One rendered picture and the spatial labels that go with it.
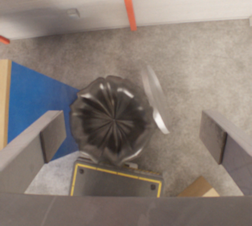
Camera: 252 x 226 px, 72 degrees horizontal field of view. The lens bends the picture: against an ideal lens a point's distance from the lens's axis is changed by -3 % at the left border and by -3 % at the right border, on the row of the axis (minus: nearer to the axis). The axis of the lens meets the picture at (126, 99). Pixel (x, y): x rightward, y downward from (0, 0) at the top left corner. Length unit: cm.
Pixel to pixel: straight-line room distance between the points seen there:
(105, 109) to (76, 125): 21
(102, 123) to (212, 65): 115
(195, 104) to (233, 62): 52
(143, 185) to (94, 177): 37
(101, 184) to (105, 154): 46
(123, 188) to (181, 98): 90
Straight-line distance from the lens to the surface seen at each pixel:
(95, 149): 109
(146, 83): 119
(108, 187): 148
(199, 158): 176
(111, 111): 119
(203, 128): 17
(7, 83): 102
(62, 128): 17
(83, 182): 152
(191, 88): 174
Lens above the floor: 168
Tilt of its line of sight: 80 degrees down
